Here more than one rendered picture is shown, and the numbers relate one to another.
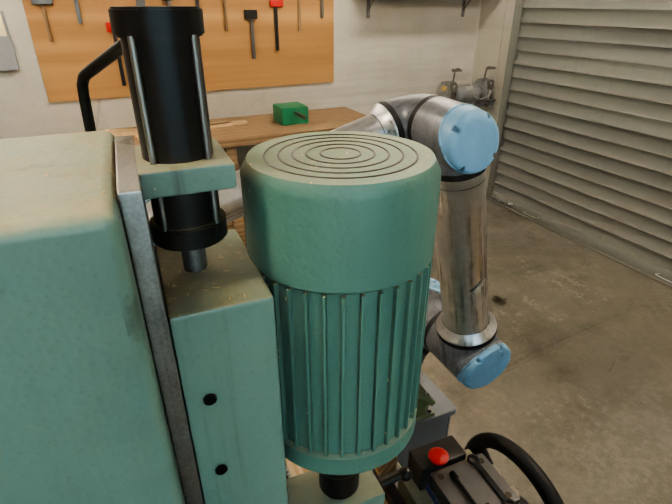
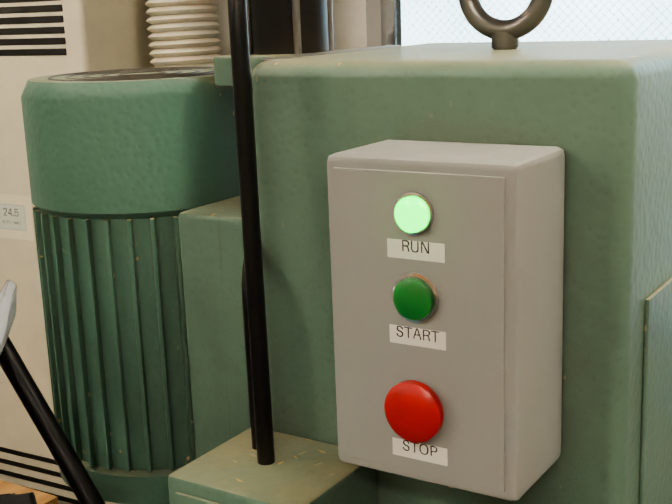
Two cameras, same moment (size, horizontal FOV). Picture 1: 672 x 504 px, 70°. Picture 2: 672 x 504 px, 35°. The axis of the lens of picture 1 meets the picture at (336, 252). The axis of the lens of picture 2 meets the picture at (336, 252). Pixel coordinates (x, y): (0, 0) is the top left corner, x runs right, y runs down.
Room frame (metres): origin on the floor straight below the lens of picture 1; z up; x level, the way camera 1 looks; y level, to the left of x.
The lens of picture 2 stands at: (0.75, 0.73, 1.55)
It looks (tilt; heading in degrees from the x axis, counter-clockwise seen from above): 13 degrees down; 236
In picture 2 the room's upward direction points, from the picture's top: 2 degrees counter-clockwise
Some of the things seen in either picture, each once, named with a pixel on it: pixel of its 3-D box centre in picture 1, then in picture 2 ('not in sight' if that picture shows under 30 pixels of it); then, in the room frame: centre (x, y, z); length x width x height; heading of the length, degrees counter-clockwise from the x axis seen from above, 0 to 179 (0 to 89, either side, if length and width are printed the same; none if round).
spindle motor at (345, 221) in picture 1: (339, 301); (157, 275); (0.41, 0.00, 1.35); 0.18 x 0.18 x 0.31
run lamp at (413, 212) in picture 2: not in sight; (411, 214); (0.45, 0.36, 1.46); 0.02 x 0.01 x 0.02; 113
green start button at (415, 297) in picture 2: not in sight; (413, 299); (0.45, 0.36, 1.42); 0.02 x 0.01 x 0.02; 113
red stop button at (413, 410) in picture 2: not in sight; (413, 411); (0.45, 0.36, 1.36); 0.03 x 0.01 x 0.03; 113
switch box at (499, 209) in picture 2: not in sight; (446, 311); (0.42, 0.35, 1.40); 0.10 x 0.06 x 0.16; 113
